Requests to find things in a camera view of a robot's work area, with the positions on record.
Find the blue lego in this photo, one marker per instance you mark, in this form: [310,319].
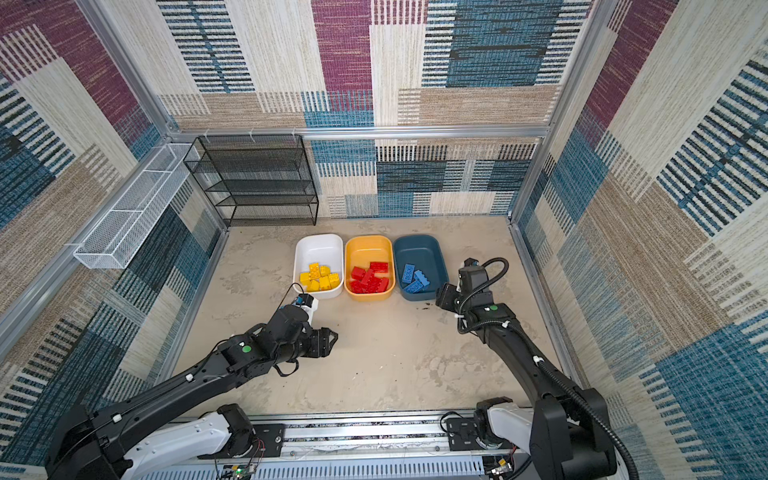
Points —
[407,276]
[414,287]

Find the yellow lego pair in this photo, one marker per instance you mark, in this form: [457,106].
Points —
[315,270]

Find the aluminium front rail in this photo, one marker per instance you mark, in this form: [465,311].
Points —
[378,445]

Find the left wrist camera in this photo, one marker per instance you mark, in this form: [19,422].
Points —
[308,304]

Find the white wire mesh basket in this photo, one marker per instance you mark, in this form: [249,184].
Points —
[116,238]

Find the black wire mesh shelf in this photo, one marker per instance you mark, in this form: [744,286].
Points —
[255,180]

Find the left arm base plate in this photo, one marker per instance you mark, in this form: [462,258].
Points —
[266,441]

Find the white plastic bin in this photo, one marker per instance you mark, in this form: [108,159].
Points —
[325,250]

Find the blue lego upturned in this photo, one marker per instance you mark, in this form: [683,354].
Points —
[421,278]

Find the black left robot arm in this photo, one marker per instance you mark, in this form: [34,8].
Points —
[136,437]

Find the yellow plastic bin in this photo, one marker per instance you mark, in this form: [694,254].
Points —
[360,251]

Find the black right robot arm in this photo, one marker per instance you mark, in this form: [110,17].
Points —
[568,434]

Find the dark blue plastic bin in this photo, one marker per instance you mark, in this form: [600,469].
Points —
[424,252]

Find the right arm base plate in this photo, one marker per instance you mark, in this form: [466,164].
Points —
[462,434]

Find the red lego tall block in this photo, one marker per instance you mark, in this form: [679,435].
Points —
[358,273]

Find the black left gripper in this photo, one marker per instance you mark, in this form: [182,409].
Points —
[322,342]

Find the red lego long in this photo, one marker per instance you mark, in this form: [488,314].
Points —
[382,285]

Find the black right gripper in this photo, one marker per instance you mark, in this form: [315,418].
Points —
[448,297]

